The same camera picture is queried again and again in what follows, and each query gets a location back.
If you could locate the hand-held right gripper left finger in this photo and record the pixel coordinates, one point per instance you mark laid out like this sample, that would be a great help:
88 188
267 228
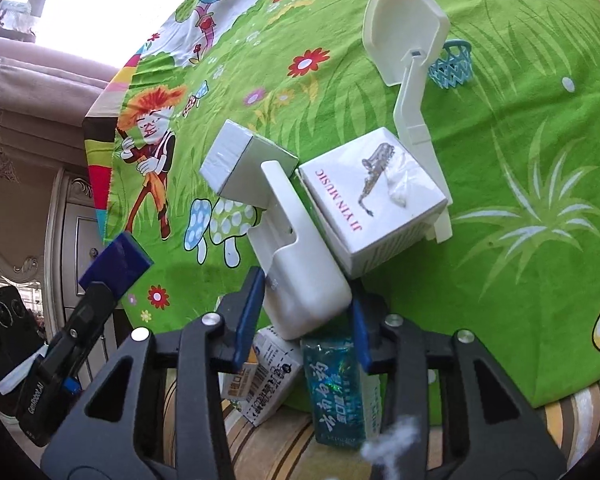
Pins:
250 312

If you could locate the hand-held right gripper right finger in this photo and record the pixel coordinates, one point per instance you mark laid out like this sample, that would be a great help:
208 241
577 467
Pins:
362 342

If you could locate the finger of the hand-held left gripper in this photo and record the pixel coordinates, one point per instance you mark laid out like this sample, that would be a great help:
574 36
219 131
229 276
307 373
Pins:
117 265

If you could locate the teal toothpaste box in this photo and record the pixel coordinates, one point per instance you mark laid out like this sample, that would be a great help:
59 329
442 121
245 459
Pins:
337 395

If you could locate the white plastic holder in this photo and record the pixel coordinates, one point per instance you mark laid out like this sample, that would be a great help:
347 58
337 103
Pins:
305 290

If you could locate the white barcode box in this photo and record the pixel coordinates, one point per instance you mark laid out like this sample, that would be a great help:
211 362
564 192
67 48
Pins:
267 380

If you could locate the white saxophone print box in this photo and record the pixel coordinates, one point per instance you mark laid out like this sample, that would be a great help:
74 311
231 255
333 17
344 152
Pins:
380 200

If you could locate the white box grey side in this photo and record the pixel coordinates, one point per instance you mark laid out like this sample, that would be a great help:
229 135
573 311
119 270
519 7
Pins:
230 155

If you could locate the small teal plastic basket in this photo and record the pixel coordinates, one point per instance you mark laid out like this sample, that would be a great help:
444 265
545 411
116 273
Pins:
452 67

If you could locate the white plastic scoop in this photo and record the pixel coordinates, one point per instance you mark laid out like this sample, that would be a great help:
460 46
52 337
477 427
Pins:
405 25

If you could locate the white ornate cabinet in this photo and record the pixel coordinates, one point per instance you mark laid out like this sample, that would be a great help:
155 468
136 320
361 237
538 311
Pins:
75 230

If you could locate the white lint tuft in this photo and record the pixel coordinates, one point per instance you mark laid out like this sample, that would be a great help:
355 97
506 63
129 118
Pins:
397 440

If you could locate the pink drape curtain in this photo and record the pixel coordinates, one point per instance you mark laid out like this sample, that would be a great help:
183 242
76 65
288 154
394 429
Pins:
35 90

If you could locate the cartoon printed green bedsheet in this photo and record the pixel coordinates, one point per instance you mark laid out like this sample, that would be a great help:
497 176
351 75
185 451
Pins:
505 185

